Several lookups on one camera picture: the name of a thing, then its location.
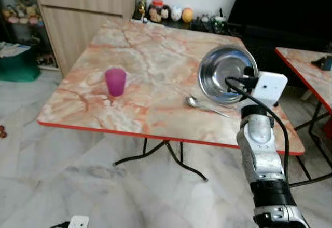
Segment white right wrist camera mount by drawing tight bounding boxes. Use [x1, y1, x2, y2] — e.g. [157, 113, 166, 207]
[251, 71, 288, 108]

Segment light wooden cabinet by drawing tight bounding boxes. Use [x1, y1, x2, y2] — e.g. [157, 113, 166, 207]
[30, 0, 136, 78]

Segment dark brown figurine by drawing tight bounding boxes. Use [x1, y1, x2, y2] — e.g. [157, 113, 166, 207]
[161, 5, 172, 21]

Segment yellow egg figurine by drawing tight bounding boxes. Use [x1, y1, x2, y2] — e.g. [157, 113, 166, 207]
[182, 7, 194, 23]

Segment glass shelf with toys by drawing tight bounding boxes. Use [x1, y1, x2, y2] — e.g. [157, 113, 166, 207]
[0, 0, 43, 29]

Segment silver metal spoon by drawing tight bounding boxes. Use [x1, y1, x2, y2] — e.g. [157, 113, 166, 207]
[185, 96, 234, 118]

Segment red lidded jar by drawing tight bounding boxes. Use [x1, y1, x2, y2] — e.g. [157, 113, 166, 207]
[149, 0, 164, 23]

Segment small black device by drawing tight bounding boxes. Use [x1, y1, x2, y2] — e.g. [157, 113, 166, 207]
[311, 56, 332, 72]

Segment purple plastic cup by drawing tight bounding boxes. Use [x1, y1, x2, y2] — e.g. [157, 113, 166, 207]
[104, 68, 128, 98]

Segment white egg figurine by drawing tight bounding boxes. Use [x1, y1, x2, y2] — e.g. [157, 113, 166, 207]
[171, 6, 183, 22]

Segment black television screen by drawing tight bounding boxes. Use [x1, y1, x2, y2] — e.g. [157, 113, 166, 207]
[228, 0, 332, 37]

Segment black metal table legs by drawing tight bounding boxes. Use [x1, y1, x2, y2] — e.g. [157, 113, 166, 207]
[290, 101, 332, 188]
[113, 139, 208, 182]

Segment dark green mug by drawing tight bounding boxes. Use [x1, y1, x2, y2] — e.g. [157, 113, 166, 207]
[213, 15, 228, 34]

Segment green storage box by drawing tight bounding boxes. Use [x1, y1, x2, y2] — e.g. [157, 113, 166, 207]
[0, 44, 41, 82]

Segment round steel bowl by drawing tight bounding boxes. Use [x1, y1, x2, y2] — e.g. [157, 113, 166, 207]
[198, 45, 258, 105]

